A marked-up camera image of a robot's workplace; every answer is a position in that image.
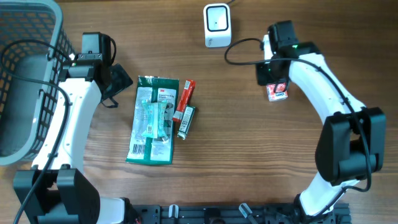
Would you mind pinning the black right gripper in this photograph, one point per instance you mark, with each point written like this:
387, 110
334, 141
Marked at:
262, 78

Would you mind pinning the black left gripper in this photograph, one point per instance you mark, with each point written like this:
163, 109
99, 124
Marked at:
122, 79

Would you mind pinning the red and white tissue pack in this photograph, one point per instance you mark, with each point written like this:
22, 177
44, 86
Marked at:
277, 91

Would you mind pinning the green 3M sponge package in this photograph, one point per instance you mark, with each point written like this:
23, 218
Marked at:
152, 135

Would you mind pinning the red stick packet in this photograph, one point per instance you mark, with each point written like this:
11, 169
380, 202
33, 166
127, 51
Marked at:
185, 98

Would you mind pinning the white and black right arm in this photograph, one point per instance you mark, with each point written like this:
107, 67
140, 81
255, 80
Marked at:
351, 144

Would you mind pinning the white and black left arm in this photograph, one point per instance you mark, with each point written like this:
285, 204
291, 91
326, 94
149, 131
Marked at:
54, 189

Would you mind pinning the white barcode scanner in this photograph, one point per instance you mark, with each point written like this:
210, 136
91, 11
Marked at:
217, 25

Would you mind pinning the grey plastic mesh basket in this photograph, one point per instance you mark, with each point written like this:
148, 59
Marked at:
33, 45

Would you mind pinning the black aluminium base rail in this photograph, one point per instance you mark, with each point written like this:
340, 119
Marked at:
277, 213

